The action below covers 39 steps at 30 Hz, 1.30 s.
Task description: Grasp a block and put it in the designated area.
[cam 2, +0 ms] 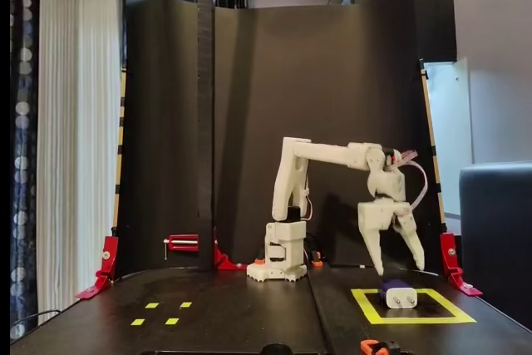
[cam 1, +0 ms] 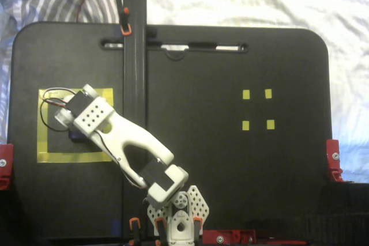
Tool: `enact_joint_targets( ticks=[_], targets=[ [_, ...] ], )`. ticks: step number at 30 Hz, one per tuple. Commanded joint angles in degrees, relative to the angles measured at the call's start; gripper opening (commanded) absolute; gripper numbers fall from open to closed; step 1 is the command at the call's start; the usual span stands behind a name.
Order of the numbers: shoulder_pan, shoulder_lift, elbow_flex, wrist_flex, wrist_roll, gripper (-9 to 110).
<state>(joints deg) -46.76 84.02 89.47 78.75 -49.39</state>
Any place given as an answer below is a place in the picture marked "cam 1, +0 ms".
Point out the small yellow tape marker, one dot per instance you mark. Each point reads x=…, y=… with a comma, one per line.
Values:
x=270, y=124
x=246, y=94
x=268, y=93
x=245, y=125

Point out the yellow tape square outline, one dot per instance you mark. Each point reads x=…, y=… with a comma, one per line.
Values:
x=41, y=145

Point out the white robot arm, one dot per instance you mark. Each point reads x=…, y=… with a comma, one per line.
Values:
x=129, y=139

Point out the orange black spring clamp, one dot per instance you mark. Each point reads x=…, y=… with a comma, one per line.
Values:
x=124, y=12
x=197, y=221
x=158, y=223
x=134, y=220

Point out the red plastic bracket clamp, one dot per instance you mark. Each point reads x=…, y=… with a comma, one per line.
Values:
x=331, y=148
x=6, y=153
x=239, y=236

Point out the long black flat bar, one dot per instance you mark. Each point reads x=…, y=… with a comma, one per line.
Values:
x=135, y=70

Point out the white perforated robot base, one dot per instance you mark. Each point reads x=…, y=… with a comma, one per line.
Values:
x=180, y=237

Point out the blue and white wall charger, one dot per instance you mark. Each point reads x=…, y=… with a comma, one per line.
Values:
x=75, y=137

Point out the black backdrop board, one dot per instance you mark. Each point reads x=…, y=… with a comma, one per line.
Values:
x=346, y=214

